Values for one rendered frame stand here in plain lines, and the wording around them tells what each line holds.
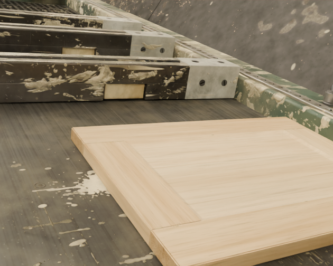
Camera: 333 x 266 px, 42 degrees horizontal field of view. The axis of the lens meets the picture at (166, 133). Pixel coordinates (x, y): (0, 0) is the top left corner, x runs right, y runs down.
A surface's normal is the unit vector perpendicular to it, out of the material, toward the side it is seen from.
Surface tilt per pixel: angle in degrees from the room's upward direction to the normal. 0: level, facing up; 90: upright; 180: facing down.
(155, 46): 90
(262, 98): 35
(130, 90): 90
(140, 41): 90
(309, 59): 0
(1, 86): 90
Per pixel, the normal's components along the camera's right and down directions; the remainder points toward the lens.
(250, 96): -0.87, 0.06
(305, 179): 0.14, -0.92
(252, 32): -0.64, -0.47
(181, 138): 0.33, -0.66
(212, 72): 0.47, 0.39
